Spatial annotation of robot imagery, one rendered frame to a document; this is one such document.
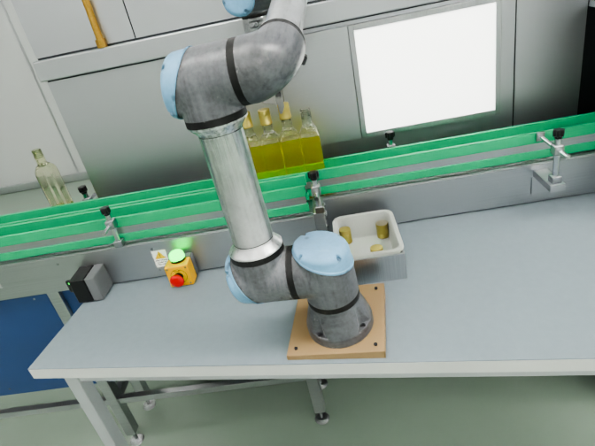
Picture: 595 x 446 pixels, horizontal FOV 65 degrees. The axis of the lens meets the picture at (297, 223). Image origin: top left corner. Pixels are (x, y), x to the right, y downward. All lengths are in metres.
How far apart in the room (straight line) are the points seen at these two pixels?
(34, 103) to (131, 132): 3.63
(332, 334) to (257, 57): 0.58
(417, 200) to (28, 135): 4.48
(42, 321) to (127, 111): 0.75
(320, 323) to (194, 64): 0.58
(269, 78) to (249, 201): 0.24
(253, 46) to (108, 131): 0.95
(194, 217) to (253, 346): 0.45
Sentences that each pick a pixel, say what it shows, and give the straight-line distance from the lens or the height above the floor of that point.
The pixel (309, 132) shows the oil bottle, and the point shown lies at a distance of 1.37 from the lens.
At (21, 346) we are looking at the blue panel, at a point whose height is 0.55.
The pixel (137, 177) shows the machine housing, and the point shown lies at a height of 0.97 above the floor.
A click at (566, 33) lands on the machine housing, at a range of 1.67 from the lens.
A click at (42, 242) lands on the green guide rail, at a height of 0.93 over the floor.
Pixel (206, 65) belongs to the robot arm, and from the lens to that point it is 0.83.
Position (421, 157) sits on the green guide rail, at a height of 0.95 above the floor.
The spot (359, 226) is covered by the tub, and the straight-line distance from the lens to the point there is 1.39.
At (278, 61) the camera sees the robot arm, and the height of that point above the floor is 1.37.
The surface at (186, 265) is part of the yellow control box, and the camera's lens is 1.38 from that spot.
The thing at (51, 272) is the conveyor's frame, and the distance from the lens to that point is 1.63.
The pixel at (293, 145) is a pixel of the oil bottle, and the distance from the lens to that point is 1.38.
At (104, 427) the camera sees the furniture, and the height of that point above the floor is 0.47.
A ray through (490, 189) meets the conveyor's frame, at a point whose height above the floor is 0.82.
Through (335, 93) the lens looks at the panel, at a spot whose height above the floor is 1.14.
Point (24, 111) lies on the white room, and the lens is 5.33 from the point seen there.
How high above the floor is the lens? 1.50
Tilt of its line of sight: 28 degrees down
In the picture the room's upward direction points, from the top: 12 degrees counter-clockwise
